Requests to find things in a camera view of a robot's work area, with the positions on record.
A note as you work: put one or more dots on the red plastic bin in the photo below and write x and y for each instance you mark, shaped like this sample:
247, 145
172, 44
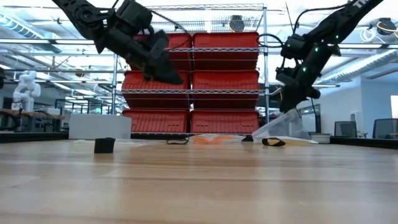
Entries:
136, 82
225, 123
225, 62
225, 81
155, 123
180, 42

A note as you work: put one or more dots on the black post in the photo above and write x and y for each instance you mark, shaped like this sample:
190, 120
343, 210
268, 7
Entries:
317, 121

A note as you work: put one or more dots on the swivel caster wheel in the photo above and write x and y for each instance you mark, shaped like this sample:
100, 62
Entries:
247, 139

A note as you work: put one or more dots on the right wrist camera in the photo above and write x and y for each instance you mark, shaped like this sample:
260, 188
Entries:
284, 77

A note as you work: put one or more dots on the wooden workbench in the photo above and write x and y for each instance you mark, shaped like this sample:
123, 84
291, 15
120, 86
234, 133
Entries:
31, 113

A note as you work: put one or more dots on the orange rubber band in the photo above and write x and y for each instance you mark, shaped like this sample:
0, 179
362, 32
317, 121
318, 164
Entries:
203, 140
224, 138

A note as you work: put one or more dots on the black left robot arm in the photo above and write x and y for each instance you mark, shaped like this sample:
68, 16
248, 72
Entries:
84, 14

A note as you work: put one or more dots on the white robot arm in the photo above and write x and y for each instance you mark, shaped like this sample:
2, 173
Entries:
28, 82

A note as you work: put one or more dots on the white cardboard box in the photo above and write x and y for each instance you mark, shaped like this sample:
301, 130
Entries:
99, 126

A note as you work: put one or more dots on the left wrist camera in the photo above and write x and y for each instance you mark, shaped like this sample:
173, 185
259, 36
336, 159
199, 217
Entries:
159, 45

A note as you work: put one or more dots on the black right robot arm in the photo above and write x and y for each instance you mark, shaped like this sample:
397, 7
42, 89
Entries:
348, 18

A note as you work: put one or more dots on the black aluminium table frame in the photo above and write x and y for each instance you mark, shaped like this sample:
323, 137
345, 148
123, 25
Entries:
31, 137

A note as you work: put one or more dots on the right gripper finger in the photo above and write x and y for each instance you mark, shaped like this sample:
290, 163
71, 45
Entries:
289, 101

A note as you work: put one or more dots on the grey office chair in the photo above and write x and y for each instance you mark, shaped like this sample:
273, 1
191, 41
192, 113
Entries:
345, 129
385, 128

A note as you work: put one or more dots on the dark round device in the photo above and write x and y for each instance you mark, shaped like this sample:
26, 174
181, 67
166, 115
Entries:
237, 23

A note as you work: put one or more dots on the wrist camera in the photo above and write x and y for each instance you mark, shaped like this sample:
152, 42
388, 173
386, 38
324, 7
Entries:
159, 45
284, 77

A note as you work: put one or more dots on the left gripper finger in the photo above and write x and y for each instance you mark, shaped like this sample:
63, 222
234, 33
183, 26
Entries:
161, 73

